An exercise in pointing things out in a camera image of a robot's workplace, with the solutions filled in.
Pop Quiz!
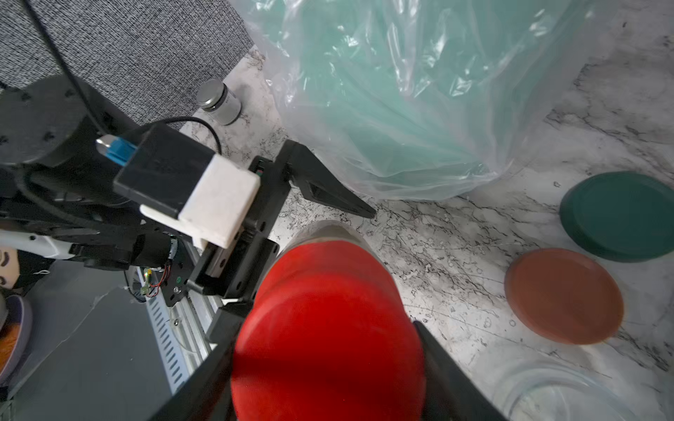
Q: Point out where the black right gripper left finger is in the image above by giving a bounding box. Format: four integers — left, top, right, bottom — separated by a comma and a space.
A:
149, 331, 238, 420

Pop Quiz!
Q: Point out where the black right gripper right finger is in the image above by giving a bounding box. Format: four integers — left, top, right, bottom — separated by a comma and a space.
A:
412, 321, 507, 421

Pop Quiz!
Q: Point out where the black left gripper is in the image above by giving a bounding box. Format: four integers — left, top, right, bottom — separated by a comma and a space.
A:
185, 140, 377, 302

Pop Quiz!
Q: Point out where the green lid peanut jar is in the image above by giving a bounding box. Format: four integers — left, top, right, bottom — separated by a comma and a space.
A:
491, 362, 636, 420

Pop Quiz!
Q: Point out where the red lid peanut jar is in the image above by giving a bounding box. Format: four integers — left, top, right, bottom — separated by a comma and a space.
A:
231, 221, 426, 420

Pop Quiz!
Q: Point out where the orange jar lid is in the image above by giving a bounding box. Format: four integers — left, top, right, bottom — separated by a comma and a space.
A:
504, 248, 625, 346

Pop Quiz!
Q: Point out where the green jar lid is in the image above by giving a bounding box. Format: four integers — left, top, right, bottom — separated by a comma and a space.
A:
559, 171, 673, 262

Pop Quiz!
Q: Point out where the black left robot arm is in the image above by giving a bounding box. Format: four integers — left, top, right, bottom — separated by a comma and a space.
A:
1, 75, 375, 305

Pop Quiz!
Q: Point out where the green trash bin with liner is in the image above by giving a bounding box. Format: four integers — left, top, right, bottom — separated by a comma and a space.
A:
233, 1, 618, 201

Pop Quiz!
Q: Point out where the small silver lid jar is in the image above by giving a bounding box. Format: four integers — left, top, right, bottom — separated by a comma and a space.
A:
196, 79, 242, 126

